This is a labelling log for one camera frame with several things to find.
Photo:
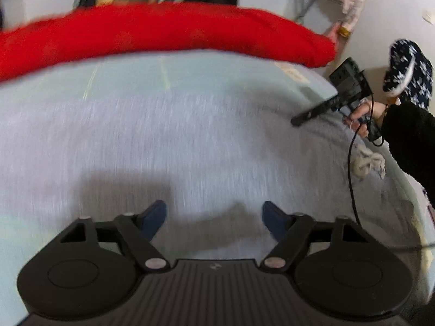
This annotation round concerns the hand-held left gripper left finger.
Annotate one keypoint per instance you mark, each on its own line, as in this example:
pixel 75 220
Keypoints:
pixel 154 215

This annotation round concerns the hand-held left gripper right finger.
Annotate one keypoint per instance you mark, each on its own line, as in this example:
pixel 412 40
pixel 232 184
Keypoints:
pixel 273 217

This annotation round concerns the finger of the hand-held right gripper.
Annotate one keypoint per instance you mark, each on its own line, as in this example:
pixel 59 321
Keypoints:
pixel 307 115

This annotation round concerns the grey sweatshirt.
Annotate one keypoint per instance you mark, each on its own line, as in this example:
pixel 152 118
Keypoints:
pixel 204 142

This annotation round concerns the person's right forearm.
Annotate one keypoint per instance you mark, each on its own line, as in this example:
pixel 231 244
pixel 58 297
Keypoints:
pixel 407 135

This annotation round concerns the person's right hand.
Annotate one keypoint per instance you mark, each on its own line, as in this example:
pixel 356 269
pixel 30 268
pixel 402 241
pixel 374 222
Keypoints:
pixel 377 112

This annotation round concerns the red quilt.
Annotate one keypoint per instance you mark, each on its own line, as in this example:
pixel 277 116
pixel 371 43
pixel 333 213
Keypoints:
pixel 153 30

